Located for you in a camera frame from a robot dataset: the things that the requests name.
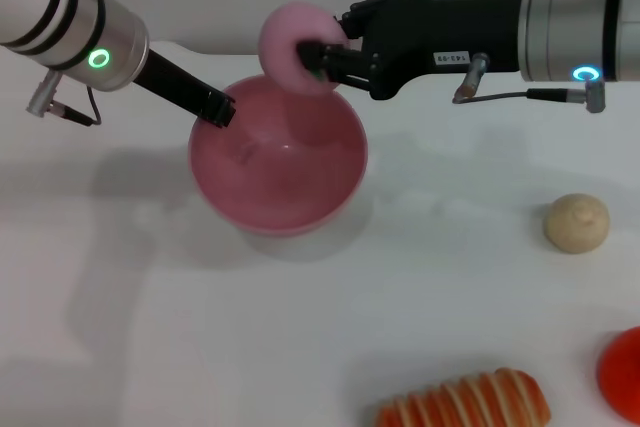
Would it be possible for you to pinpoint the orange striped toy bread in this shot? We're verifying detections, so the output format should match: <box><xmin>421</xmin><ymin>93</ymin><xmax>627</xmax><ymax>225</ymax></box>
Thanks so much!
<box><xmin>374</xmin><ymin>367</ymin><xmax>552</xmax><ymax>427</ymax></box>

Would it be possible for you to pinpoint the pink toy peach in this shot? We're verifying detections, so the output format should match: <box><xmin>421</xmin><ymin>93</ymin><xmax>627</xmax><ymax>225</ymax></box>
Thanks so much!
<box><xmin>258</xmin><ymin>1</ymin><xmax>351</xmax><ymax>97</ymax></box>

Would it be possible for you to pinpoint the left arm cable with plug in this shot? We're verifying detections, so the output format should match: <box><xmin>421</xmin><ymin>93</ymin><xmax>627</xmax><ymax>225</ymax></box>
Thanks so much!
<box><xmin>25</xmin><ymin>69</ymin><xmax>104</xmax><ymax>128</ymax></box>

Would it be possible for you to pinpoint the beige round toy bun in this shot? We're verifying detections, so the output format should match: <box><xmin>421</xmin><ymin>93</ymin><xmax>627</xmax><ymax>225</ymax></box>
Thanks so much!
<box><xmin>543</xmin><ymin>192</ymin><xmax>611</xmax><ymax>254</ymax></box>

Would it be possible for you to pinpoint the arm cable with plug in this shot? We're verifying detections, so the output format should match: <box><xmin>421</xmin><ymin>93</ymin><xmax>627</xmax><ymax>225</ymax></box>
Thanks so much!
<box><xmin>452</xmin><ymin>51</ymin><xmax>607</xmax><ymax>114</ymax></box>
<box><xmin>25</xmin><ymin>69</ymin><xmax>104</xmax><ymax>128</ymax></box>

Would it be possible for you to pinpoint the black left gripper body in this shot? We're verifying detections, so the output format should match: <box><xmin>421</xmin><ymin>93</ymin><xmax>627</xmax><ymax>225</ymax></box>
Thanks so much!
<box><xmin>132</xmin><ymin>49</ymin><xmax>212</xmax><ymax>121</ymax></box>

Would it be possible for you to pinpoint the pink plastic bowl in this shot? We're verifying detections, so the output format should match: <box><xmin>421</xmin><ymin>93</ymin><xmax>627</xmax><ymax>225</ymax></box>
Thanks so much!
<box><xmin>188</xmin><ymin>74</ymin><xmax>370</xmax><ymax>238</ymax></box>

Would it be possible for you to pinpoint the right arm cable with plug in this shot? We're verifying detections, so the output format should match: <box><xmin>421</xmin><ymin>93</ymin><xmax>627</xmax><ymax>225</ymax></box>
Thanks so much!
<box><xmin>452</xmin><ymin>51</ymin><xmax>607</xmax><ymax>114</ymax></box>

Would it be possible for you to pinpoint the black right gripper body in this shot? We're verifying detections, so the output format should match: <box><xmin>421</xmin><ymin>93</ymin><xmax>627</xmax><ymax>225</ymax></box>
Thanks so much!
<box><xmin>340</xmin><ymin>0</ymin><xmax>525</xmax><ymax>101</ymax></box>

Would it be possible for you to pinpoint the red toy tomato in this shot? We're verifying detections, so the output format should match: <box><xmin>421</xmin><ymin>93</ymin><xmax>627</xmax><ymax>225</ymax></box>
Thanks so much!
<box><xmin>596</xmin><ymin>325</ymin><xmax>640</xmax><ymax>423</ymax></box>

